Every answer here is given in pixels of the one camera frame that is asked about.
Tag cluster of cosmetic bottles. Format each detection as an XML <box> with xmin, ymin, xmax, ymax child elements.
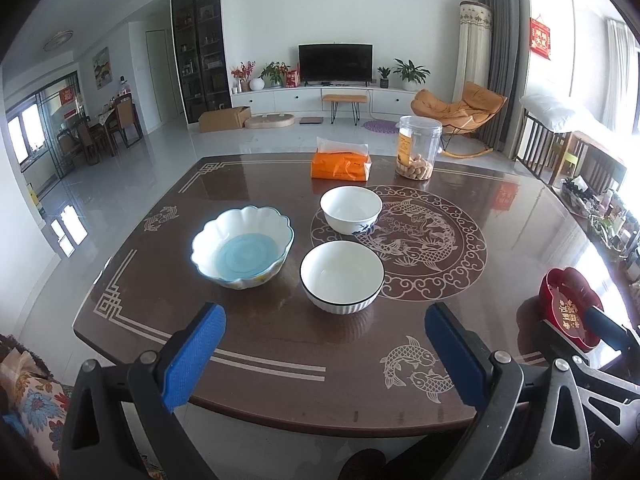
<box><xmin>560</xmin><ymin>175</ymin><xmax>640</xmax><ymax>282</ymax></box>

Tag framed wall painting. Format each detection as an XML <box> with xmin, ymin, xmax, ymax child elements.
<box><xmin>92</xmin><ymin>46</ymin><xmax>111</xmax><ymax>89</ymax></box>

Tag white door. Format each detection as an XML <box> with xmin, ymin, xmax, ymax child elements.
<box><xmin>145</xmin><ymin>30</ymin><xmax>169</xmax><ymax>129</ymax></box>

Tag white bowl with blue pattern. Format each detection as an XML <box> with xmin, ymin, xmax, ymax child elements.
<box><xmin>320</xmin><ymin>186</ymin><xmax>384</xmax><ymax>237</ymax></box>

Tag glass sliding door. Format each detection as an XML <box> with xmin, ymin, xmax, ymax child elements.
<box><xmin>5</xmin><ymin>72</ymin><xmax>84</xmax><ymax>182</ymax></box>

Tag white sheer curtain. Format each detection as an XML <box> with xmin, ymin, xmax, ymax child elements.
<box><xmin>605</xmin><ymin>17</ymin><xmax>640</xmax><ymax>137</ymax></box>

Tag large potted green plant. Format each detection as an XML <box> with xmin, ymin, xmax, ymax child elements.
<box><xmin>392</xmin><ymin>58</ymin><xmax>431</xmax><ymax>92</ymax></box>

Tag orange tissue pack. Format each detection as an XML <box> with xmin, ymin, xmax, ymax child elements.
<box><xmin>310</xmin><ymin>136</ymin><xmax>374</xmax><ymax>183</ymax></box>

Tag white ribbed bowl black rim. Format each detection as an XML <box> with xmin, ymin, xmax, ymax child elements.
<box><xmin>300</xmin><ymin>240</ymin><xmax>386</xmax><ymax>316</ymax></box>

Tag covered standing air conditioner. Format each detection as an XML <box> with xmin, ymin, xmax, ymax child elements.
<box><xmin>452</xmin><ymin>1</ymin><xmax>495</xmax><ymax>104</ymax></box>

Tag red flower-shaped plate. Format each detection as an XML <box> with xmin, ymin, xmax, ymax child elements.
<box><xmin>539</xmin><ymin>267</ymin><xmax>606</xmax><ymax>351</ymax></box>

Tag wooden dining chair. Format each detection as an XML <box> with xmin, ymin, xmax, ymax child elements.
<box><xmin>112</xmin><ymin>94</ymin><xmax>144</xmax><ymax>149</ymax></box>

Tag clear plastic snack jar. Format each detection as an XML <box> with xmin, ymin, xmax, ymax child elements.
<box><xmin>395</xmin><ymin>115</ymin><xmax>444</xmax><ymax>181</ymax></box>

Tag wooden stool with metal legs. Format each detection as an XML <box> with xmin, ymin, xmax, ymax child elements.
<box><xmin>321</xmin><ymin>94</ymin><xmax>370</xmax><ymax>126</ymax></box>

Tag round ceiling light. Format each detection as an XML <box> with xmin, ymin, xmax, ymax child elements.
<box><xmin>42</xmin><ymin>31</ymin><xmax>76</xmax><ymax>52</ymax></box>

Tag green plant with red leaves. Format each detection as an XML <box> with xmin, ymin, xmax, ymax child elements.
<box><xmin>260</xmin><ymin>61</ymin><xmax>291</xmax><ymax>89</ymax></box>

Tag grey curtain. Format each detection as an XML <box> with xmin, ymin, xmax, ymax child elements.
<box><xmin>477</xmin><ymin>0</ymin><xmax>531</xmax><ymax>157</ymax></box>

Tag orange rocking chair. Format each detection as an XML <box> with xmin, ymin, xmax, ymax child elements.
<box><xmin>411</xmin><ymin>81</ymin><xmax>509</xmax><ymax>157</ymax></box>

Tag red wall hanging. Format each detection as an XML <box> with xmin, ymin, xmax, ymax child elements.
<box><xmin>530</xmin><ymin>16</ymin><xmax>553</xmax><ymax>60</ymax></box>

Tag white television cabinet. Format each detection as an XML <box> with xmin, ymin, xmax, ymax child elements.
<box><xmin>231</xmin><ymin>85</ymin><xmax>426</xmax><ymax>119</ymax></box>

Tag black television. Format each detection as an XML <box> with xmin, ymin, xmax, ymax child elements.
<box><xmin>298</xmin><ymin>43</ymin><xmax>375</xmax><ymax>86</ymax></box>

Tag floral cushion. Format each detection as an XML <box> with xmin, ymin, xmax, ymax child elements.
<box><xmin>0</xmin><ymin>350</ymin><xmax>74</xmax><ymax>480</ymax></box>

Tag red flowers in vase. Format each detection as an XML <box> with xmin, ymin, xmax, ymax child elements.
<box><xmin>231</xmin><ymin>61</ymin><xmax>257</xmax><ymax>94</ymax></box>

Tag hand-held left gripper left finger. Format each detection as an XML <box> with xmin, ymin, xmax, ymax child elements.
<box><xmin>60</xmin><ymin>302</ymin><xmax>227</xmax><ymax>480</ymax></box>

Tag low wooden tray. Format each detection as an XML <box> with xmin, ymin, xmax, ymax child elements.
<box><xmin>245</xmin><ymin>113</ymin><xmax>296</xmax><ymax>131</ymax></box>

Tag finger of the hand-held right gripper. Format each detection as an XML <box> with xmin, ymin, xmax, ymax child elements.
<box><xmin>582</xmin><ymin>305</ymin><xmax>640</xmax><ymax>358</ymax></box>

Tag dark wooden bench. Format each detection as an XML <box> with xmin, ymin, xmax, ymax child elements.
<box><xmin>515</xmin><ymin>110</ymin><xmax>629</xmax><ymax>187</ymax></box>

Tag white pillow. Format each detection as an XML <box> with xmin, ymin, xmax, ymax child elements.
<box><xmin>520</xmin><ymin>93</ymin><xmax>609</xmax><ymax>134</ymax></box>

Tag dark glass display cabinet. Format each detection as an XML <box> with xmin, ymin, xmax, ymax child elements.
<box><xmin>170</xmin><ymin>0</ymin><xmax>232</xmax><ymax>124</ymax></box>

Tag cardboard box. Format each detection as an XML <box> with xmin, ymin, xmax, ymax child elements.
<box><xmin>198</xmin><ymin>106</ymin><xmax>252</xmax><ymax>134</ymax></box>

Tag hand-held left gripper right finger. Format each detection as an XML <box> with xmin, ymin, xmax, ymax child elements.
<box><xmin>424</xmin><ymin>302</ymin><xmax>594</xmax><ymax>480</ymax></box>

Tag scalloped white and blue bowl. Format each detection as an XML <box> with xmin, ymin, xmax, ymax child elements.
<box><xmin>190</xmin><ymin>206</ymin><xmax>296</xmax><ymax>291</ymax></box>

